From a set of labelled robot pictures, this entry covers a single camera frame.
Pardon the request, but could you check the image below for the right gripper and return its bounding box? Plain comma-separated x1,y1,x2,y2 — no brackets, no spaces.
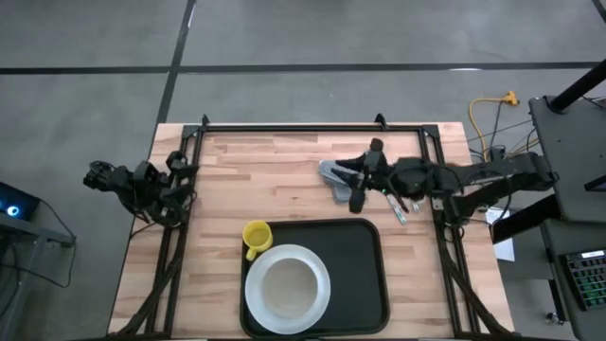
330,137,395,214

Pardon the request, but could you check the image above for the gray cloth napkin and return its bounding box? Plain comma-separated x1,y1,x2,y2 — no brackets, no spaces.
318,159,361,205

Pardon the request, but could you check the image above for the green handled cutlery piece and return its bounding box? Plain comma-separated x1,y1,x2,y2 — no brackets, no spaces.
384,190,408,226

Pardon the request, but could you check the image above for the yellow mug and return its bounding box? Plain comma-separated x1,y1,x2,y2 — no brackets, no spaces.
241,219,275,262

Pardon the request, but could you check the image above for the beige bowl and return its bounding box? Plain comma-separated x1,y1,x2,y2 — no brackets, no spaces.
258,255,321,322

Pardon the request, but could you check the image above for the white plate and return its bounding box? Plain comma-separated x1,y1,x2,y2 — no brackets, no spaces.
244,243,331,335

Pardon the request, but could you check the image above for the black textured serving tray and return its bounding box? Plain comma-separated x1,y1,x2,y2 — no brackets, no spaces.
240,217,391,338

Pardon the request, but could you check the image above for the gray side table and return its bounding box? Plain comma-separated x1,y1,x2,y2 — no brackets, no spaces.
0,212,77,341

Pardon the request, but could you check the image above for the black device with blue light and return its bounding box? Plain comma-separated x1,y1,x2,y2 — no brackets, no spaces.
0,181,42,223

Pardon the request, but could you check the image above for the white paper sheet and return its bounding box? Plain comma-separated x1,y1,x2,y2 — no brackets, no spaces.
485,206,516,263

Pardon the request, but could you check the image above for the black equipment cart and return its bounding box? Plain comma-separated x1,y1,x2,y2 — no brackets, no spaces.
527,94,606,224

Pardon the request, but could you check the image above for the gray desk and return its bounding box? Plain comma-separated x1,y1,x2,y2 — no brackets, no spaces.
539,220,606,341

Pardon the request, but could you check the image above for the black pole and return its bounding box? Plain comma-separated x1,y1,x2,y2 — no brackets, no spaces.
548,59,606,114

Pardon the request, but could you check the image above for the black keypad with green keys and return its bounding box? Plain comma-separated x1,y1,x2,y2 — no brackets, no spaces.
560,249,606,313

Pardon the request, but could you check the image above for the black aluminium rig frame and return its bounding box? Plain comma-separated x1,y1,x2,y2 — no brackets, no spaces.
108,113,520,341

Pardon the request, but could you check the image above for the black cable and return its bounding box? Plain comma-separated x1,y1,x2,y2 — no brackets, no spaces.
40,198,80,290

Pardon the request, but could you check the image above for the yellow extension cord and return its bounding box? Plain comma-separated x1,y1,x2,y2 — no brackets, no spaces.
467,89,521,160

